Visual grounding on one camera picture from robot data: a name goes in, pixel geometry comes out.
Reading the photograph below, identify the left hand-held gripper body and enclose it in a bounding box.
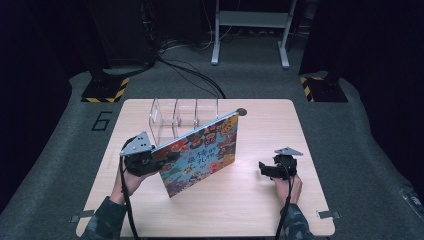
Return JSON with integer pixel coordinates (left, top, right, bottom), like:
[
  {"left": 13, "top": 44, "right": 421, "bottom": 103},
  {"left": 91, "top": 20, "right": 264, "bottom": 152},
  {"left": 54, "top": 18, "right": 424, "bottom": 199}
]
[{"left": 119, "top": 130, "right": 160, "bottom": 178}]

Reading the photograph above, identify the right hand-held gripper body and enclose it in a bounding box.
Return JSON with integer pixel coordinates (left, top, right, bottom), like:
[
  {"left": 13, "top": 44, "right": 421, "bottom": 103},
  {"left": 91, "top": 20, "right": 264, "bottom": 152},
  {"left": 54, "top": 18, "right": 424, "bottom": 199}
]
[{"left": 271, "top": 146, "right": 305, "bottom": 181}]

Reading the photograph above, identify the colourful cartoon picture book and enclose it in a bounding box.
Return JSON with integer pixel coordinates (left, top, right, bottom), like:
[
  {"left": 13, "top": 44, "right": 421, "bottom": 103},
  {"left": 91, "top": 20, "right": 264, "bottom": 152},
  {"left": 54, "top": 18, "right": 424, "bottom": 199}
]
[{"left": 151, "top": 111, "right": 240, "bottom": 199}]

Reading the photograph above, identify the clear acrylic divided organizer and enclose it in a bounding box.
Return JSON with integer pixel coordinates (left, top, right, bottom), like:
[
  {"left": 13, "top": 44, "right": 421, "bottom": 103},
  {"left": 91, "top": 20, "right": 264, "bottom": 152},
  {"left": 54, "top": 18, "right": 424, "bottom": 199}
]
[{"left": 148, "top": 97, "right": 220, "bottom": 148}]

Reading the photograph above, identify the person's right hand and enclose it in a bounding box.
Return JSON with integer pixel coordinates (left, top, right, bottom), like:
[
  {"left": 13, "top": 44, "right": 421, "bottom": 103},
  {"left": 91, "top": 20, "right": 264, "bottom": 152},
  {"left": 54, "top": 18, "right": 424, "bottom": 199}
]
[{"left": 272, "top": 173, "right": 304, "bottom": 208}]

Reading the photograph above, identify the person's left hand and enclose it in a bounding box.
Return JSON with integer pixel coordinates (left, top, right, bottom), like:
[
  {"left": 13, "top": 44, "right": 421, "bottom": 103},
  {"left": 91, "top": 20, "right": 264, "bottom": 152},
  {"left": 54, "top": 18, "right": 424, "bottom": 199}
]
[{"left": 109, "top": 159, "right": 158, "bottom": 205}]

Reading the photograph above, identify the black stand with striped base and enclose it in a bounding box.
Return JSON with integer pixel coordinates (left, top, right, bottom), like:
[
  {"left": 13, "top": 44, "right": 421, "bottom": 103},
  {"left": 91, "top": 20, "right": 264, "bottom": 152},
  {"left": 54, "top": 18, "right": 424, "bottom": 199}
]
[
  {"left": 299, "top": 0, "right": 350, "bottom": 104},
  {"left": 80, "top": 0, "right": 131, "bottom": 104}
]

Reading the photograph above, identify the black cabinet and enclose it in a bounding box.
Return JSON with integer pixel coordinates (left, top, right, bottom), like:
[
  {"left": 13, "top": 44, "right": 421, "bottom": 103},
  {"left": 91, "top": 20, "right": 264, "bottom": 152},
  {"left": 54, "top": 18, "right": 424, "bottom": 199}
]
[{"left": 89, "top": 0, "right": 157, "bottom": 69}]

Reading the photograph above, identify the grey printed strip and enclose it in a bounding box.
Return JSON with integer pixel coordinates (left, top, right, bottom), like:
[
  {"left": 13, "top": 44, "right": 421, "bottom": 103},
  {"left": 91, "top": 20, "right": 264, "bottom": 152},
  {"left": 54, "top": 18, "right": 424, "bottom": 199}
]
[{"left": 399, "top": 188, "right": 424, "bottom": 216}]

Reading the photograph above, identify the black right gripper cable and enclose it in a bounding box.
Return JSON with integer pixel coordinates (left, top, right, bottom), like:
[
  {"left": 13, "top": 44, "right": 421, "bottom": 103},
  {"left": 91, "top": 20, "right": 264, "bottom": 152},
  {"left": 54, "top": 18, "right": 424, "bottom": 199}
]
[{"left": 274, "top": 159, "right": 296, "bottom": 240}]

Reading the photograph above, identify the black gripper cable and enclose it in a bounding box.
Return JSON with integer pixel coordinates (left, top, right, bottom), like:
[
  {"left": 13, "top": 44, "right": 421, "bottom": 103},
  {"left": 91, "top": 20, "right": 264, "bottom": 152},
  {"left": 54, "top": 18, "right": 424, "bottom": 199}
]
[
  {"left": 118, "top": 138, "right": 140, "bottom": 240},
  {"left": 274, "top": 159, "right": 296, "bottom": 240}
]

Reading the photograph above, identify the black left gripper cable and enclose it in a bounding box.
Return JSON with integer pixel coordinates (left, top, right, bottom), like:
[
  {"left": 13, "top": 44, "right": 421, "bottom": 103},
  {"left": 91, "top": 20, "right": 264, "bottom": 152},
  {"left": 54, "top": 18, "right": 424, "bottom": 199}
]
[{"left": 118, "top": 138, "right": 140, "bottom": 240}]

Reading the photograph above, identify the grey metal table bracket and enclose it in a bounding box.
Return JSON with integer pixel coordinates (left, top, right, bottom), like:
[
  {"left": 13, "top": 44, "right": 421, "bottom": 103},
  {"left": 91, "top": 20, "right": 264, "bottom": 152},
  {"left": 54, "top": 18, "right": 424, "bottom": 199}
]
[
  {"left": 69, "top": 209, "right": 96, "bottom": 224},
  {"left": 316, "top": 209, "right": 342, "bottom": 220}
]

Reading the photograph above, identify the black floor cables bundle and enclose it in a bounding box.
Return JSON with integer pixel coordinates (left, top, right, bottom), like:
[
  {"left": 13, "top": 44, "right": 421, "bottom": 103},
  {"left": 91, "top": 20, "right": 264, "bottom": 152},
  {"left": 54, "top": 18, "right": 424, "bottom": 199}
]
[{"left": 155, "top": 36, "right": 228, "bottom": 100}]

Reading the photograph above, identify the white metal stand frame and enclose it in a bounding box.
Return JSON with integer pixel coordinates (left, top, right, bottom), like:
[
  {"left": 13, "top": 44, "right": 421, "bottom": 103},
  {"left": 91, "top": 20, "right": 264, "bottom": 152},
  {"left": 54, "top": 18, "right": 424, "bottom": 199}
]
[{"left": 210, "top": 0, "right": 298, "bottom": 70}]

